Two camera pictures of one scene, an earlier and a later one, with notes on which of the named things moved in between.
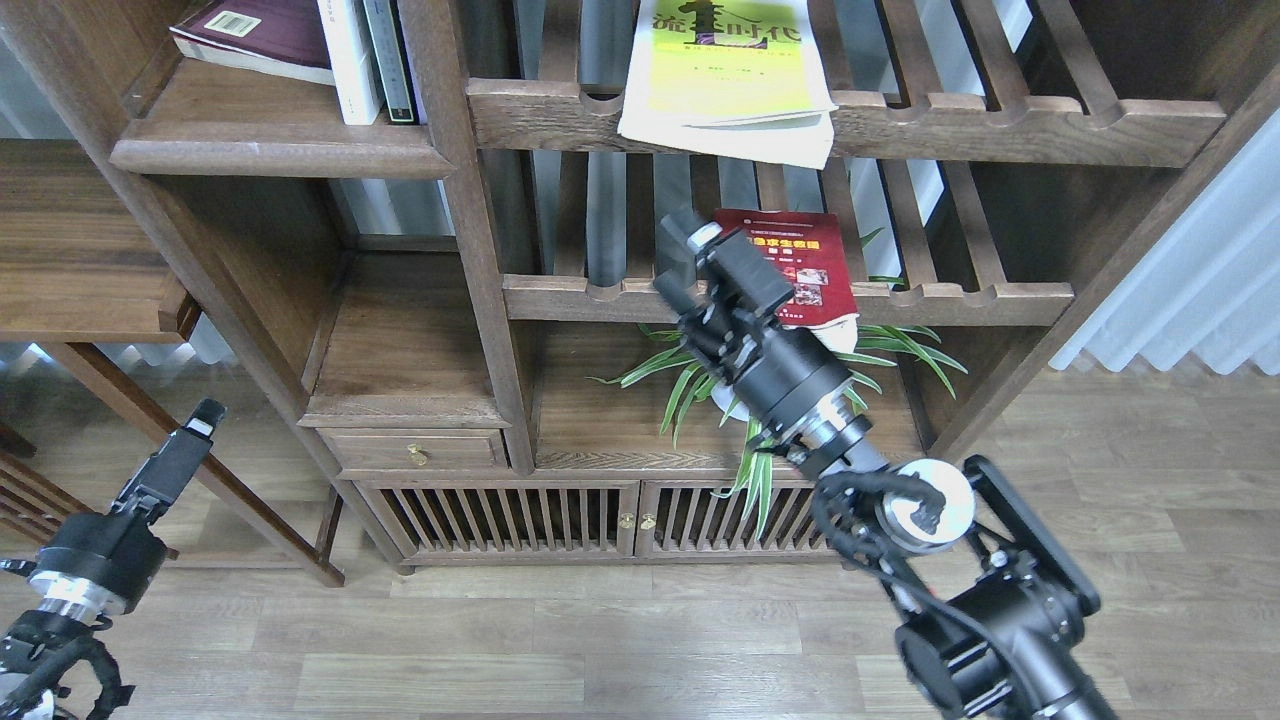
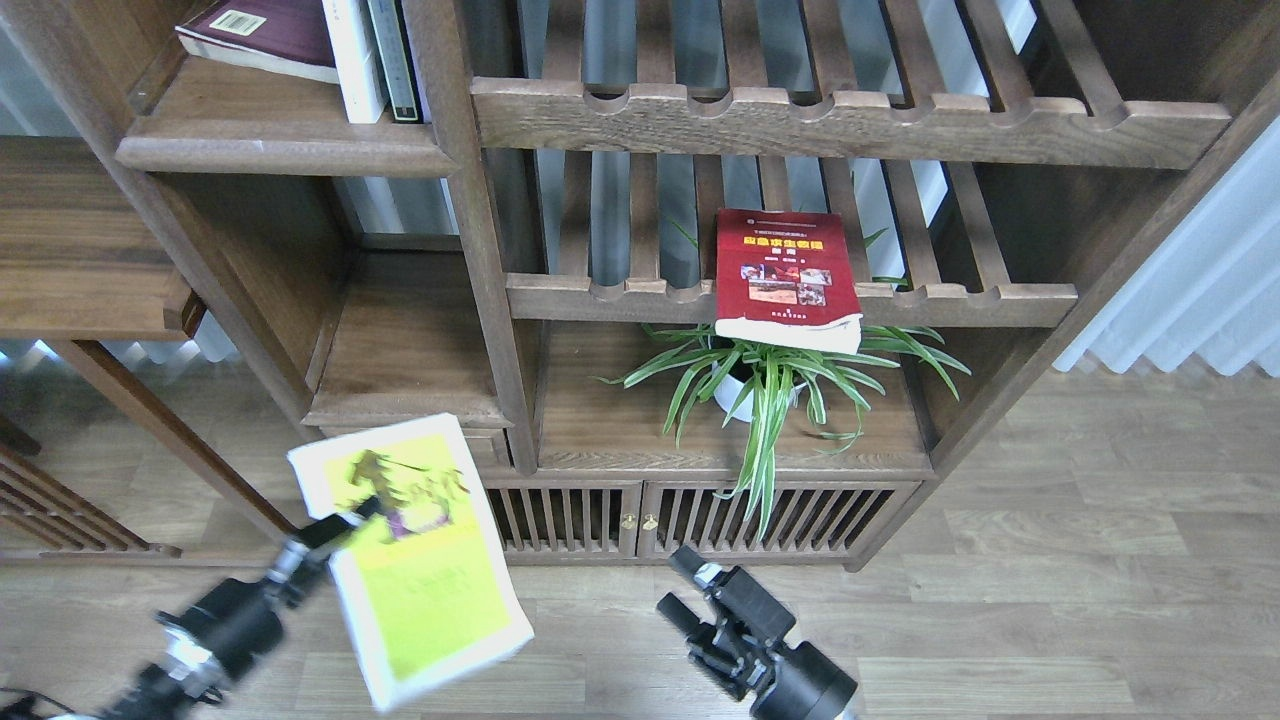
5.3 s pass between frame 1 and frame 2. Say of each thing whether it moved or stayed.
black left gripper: moved
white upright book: stayed
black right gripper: moved
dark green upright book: stayed
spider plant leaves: stayed
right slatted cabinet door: stayed
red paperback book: stayed
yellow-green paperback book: moved
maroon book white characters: stayed
